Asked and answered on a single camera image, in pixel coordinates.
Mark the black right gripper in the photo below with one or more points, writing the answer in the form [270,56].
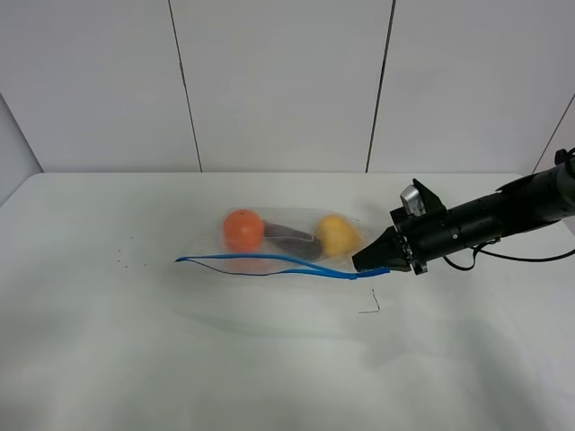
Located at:
[405,247]

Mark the clear zip bag blue zipper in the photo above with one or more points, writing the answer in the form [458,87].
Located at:
[208,249]

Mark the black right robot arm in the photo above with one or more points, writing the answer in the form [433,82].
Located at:
[523,205]

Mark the yellow lemon fruit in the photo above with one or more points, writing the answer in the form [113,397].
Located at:
[338,236]

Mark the dark purple eggplant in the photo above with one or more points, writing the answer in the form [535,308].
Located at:
[293,242]

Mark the orange fruit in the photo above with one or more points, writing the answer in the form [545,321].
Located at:
[243,231]

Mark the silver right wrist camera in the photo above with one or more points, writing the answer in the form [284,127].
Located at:
[412,201]

